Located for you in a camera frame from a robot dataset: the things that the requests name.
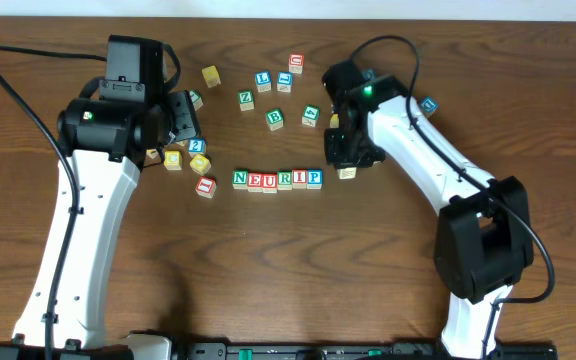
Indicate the green 4 block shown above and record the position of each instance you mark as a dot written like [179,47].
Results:
[310,115]

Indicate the yellow o block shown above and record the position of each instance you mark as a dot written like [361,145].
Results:
[200,164]
[334,121]

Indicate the green Z block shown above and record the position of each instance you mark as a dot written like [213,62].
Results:
[246,100]

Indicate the yellow block lower left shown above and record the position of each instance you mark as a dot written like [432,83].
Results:
[173,160]

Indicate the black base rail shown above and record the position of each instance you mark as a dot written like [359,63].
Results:
[214,350]

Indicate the blue l block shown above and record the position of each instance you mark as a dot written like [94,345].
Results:
[263,81]
[284,82]

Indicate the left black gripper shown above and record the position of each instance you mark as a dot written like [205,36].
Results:
[183,117]

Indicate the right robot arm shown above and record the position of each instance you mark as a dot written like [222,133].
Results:
[483,240]

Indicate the red U block top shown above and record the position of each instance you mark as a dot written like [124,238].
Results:
[296,63]

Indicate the yellow block far left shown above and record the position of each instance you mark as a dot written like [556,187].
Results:
[152,153]

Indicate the blue Q block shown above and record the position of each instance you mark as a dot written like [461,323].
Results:
[428,106]

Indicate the red u block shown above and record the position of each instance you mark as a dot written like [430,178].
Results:
[270,183]
[296,63]

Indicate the blue 2 block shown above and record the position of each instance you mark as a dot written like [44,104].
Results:
[196,146]

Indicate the blue D block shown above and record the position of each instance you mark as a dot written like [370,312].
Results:
[369,74]

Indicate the yellow S block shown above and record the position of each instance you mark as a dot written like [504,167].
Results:
[347,173]

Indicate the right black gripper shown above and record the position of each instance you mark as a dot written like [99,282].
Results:
[338,145]

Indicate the red i block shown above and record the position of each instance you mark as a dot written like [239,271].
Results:
[299,179]
[206,187]

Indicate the green B block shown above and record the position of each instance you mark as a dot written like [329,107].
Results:
[274,119]

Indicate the blue P block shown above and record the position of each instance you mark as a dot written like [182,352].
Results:
[314,179]

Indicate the plain yellow block top left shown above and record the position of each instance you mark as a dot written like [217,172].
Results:
[211,76]

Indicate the green N block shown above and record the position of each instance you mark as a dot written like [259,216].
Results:
[240,179]

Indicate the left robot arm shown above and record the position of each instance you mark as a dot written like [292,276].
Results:
[101,141]

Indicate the red E block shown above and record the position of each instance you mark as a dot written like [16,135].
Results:
[254,182]

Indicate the green R block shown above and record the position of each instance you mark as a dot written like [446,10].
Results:
[284,180]

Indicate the yellow O block left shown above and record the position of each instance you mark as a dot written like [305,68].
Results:
[200,164]

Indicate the green L block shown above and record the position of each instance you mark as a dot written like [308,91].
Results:
[196,99]

